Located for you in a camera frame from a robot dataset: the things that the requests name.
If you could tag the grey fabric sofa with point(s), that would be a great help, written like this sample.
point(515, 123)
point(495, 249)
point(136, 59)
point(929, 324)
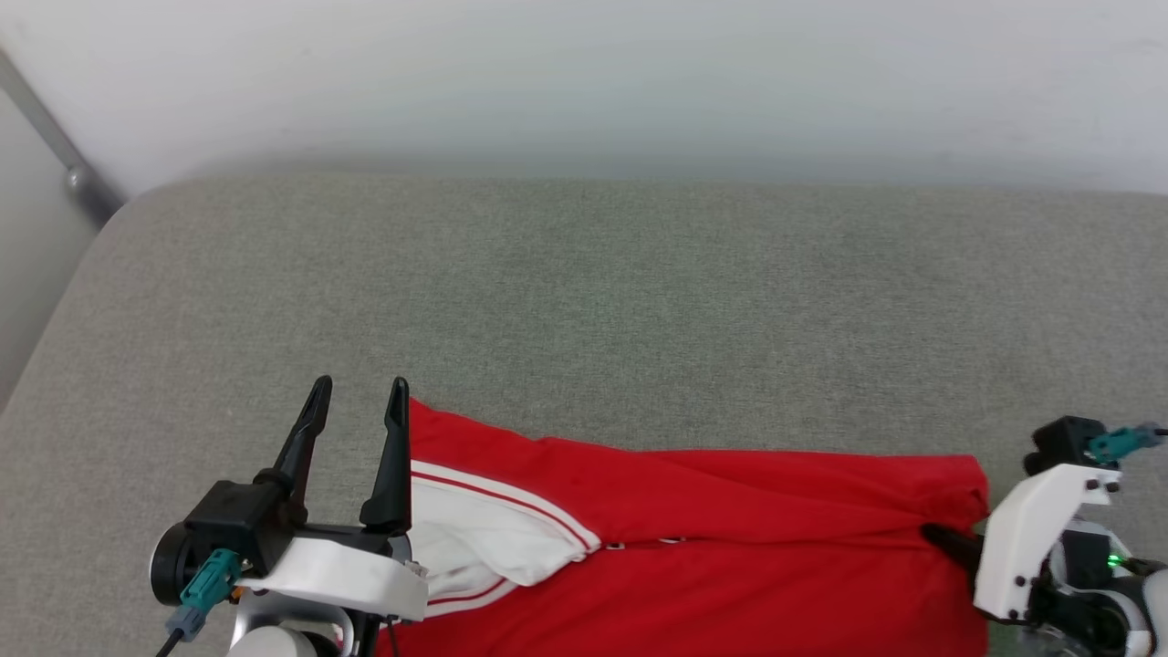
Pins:
point(639, 301)

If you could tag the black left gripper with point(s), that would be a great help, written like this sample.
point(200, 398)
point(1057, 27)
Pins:
point(172, 566)

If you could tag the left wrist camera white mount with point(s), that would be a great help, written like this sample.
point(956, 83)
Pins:
point(338, 575)

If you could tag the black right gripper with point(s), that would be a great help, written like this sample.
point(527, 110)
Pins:
point(1086, 593)

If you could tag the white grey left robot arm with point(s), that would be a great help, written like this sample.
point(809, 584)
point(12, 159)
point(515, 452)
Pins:
point(274, 643)

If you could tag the red and white basketball jersey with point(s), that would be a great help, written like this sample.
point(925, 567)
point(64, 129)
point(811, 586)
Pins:
point(730, 547)

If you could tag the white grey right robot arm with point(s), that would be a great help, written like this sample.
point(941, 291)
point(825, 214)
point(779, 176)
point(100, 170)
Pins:
point(1157, 611)

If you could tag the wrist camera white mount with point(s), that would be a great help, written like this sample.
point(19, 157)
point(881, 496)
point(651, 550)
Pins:
point(1031, 538)
point(338, 575)

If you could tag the grey metal pole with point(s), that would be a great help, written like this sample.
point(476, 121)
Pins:
point(87, 187)

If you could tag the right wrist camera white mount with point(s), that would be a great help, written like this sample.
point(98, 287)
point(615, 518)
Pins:
point(1031, 538)

